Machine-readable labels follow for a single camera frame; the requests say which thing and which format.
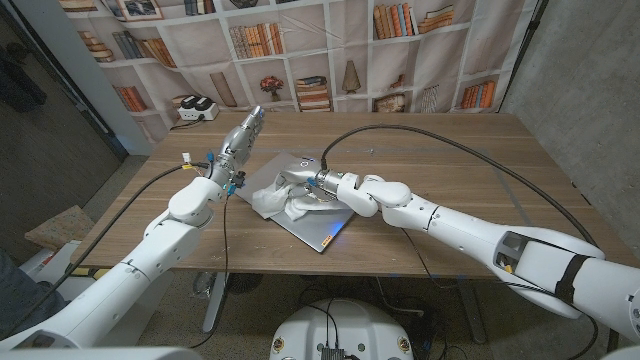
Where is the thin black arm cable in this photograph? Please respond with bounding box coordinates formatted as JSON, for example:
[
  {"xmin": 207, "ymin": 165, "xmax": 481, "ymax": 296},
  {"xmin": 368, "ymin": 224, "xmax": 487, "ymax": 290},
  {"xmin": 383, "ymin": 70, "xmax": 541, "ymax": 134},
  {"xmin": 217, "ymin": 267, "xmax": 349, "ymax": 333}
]
[
  {"xmin": 401, "ymin": 228, "xmax": 444, "ymax": 290},
  {"xmin": 187, "ymin": 193, "xmax": 232, "ymax": 350}
]

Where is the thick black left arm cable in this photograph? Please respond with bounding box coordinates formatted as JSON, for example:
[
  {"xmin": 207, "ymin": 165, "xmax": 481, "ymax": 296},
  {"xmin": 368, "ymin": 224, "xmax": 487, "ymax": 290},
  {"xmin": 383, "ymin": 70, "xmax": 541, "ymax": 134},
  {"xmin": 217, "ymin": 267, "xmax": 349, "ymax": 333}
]
[{"xmin": 0, "ymin": 160, "xmax": 211, "ymax": 344}]

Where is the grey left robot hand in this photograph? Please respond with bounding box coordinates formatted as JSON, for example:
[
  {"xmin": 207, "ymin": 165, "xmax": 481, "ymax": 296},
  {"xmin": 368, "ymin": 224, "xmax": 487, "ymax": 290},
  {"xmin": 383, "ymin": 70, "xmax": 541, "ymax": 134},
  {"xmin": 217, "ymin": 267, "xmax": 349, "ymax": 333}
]
[{"xmin": 204, "ymin": 105, "xmax": 267, "ymax": 194}]

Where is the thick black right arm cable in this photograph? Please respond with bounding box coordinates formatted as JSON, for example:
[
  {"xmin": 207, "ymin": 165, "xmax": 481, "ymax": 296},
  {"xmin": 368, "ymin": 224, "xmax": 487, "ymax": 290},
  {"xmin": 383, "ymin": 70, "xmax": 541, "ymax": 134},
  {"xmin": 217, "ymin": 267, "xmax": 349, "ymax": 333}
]
[{"xmin": 319, "ymin": 123, "xmax": 600, "ymax": 249}]

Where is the grey table leg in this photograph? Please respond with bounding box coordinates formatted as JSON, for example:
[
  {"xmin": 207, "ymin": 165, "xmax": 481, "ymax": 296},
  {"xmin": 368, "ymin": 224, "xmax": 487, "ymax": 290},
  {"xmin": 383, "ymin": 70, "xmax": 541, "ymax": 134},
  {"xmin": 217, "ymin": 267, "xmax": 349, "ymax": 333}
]
[{"xmin": 456, "ymin": 277, "xmax": 488, "ymax": 344}]

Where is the white cloth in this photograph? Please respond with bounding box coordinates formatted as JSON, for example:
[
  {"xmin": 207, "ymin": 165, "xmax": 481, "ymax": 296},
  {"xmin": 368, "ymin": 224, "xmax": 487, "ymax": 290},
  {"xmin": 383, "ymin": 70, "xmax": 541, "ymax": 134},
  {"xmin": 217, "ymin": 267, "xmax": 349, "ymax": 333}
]
[{"xmin": 251, "ymin": 178, "xmax": 352, "ymax": 223}]

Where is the white table leg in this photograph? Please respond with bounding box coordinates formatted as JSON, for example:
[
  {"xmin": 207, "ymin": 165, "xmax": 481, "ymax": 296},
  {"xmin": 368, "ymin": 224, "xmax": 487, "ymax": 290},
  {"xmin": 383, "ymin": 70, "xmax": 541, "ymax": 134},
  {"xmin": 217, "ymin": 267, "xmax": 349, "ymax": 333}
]
[{"xmin": 202, "ymin": 272, "xmax": 231, "ymax": 334}]

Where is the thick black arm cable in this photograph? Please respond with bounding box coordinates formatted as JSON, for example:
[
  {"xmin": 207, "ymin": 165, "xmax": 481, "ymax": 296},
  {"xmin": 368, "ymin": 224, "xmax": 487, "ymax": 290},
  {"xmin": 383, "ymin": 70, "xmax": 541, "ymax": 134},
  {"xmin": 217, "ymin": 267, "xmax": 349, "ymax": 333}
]
[
  {"xmin": 0, "ymin": 160, "xmax": 211, "ymax": 344},
  {"xmin": 319, "ymin": 123, "xmax": 600, "ymax": 249}
]

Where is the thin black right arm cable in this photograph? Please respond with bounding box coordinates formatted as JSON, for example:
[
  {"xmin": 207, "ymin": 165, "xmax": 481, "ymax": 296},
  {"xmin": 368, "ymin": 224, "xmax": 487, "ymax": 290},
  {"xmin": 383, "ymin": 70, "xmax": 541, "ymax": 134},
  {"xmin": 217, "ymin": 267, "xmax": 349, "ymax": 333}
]
[{"xmin": 401, "ymin": 228, "xmax": 444, "ymax": 290}]

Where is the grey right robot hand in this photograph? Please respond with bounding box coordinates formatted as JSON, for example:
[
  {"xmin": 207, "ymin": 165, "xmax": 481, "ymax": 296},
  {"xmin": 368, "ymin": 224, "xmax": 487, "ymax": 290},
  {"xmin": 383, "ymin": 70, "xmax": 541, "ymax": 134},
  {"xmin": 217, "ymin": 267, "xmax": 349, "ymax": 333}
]
[{"xmin": 277, "ymin": 156, "xmax": 347, "ymax": 201}]

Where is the grey closed laptop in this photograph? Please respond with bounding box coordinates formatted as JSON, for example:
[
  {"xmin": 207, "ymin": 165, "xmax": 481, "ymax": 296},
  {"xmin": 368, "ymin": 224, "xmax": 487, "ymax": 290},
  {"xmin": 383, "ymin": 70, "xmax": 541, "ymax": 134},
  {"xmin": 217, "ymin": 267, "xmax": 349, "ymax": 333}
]
[{"xmin": 234, "ymin": 151, "xmax": 357, "ymax": 254}]

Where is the black backdrop stand pole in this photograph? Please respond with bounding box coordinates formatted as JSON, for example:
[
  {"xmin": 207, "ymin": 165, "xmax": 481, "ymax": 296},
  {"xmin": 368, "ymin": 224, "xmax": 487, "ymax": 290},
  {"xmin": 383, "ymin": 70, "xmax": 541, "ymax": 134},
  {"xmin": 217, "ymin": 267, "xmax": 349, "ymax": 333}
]
[{"xmin": 499, "ymin": 0, "xmax": 550, "ymax": 114}]

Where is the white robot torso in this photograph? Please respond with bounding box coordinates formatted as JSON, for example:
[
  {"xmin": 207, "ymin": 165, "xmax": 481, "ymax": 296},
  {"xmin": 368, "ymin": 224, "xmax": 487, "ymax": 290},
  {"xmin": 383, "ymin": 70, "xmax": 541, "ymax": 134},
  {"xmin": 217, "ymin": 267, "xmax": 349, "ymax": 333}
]
[{"xmin": 269, "ymin": 298, "xmax": 415, "ymax": 360}]

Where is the person in blue jeans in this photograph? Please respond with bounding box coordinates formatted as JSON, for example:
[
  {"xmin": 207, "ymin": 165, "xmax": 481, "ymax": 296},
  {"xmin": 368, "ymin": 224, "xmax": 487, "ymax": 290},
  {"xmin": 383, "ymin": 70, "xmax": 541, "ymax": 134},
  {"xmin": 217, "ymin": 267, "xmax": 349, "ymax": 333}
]
[{"xmin": 0, "ymin": 248, "xmax": 67, "ymax": 342}]

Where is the white power strip with adapters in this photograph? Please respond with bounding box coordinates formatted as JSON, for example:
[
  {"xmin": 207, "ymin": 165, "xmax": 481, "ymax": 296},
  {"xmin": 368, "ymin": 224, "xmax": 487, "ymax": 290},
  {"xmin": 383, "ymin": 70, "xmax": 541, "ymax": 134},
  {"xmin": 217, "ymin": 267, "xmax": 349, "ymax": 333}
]
[{"xmin": 177, "ymin": 94, "xmax": 221, "ymax": 122}]

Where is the black power strip cable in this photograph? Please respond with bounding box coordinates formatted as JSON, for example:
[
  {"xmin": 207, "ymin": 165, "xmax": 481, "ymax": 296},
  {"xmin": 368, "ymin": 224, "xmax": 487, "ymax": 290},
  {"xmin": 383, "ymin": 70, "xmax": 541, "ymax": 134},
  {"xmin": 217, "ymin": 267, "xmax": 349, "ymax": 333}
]
[{"xmin": 169, "ymin": 114, "xmax": 206, "ymax": 133}]

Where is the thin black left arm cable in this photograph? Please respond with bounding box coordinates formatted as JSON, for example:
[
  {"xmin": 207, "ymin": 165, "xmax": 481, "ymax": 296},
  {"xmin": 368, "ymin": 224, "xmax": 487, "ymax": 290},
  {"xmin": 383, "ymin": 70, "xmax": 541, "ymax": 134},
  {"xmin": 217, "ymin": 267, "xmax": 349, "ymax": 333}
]
[{"xmin": 187, "ymin": 193, "xmax": 232, "ymax": 350}]

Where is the printed bookshelf backdrop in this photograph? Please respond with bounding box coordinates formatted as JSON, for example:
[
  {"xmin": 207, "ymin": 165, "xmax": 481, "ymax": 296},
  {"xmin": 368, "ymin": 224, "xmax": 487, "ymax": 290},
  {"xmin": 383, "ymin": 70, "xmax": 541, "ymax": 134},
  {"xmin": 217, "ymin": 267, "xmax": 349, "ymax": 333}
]
[{"xmin": 57, "ymin": 0, "xmax": 539, "ymax": 145}]

